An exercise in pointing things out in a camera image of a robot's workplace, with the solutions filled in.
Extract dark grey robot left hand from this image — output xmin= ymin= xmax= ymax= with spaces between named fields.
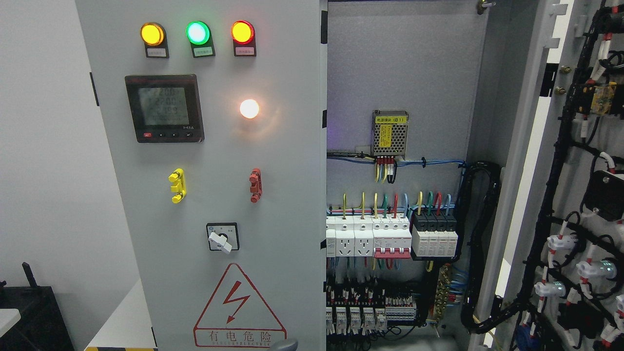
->
xmin=268 ymin=338 xmax=298 ymax=351

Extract grey cabinet door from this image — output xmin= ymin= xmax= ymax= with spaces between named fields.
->
xmin=461 ymin=0 xmax=623 ymax=351
xmin=76 ymin=0 xmax=327 ymax=351

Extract red electric warning sticker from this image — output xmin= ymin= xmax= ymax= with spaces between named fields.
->
xmin=194 ymin=263 xmax=287 ymax=349

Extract row of small relays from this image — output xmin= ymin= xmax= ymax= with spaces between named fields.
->
xmin=326 ymin=306 xmax=388 ymax=336

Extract black white surge protector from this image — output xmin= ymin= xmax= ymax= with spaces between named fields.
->
xmin=410 ymin=212 xmax=458 ymax=261

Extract metal mesh power supply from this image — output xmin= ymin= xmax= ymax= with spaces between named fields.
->
xmin=370 ymin=110 xmax=409 ymax=157

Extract white glowing indicator lamp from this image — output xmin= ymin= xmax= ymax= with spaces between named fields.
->
xmin=239 ymin=98 xmax=259 ymax=118

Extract black box lower left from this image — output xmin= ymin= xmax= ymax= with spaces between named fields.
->
xmin=0 ymin=262 xmax=74 ymax=351

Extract black digital power meter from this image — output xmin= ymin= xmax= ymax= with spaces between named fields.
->
xmin=125 ymin=74 xmax=204 ymax=143

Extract red indicator lamp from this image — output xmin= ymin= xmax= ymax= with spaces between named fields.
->
xmin=231 ymin=20 xmax=256 ymax=57

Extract green indicator lamp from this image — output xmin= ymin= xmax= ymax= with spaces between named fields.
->
xmin=185 ymin=20 xmax=215 ymax=58

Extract yellow indicator lamp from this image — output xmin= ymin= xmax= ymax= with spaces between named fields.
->
xmin=140 ymin=22 xmax=169 ymax=58

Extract white din rail sockets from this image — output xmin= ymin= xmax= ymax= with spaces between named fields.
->
xmin=326 ymin=216 xmax=374 ymax=257

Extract white rotary selector switch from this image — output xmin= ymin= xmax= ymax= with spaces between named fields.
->
xmin=206 ymin=222 xmax=240 ymax=254

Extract red handled circuit breaker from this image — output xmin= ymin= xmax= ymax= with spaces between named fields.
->
xmin=372 ymin=217 xmax=412 ymax=258

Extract red terminal post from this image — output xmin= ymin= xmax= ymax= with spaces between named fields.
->
xmin=248 ymin=168 xmax=263 ymax=203

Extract black right cable harness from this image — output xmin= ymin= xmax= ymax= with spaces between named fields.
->
xmin=456 ymin=161 xmax=503 ymax=335

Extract yellow terminal post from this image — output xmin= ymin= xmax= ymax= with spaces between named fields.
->
xmin=169 ymin=168 xmax=187 ymax=204

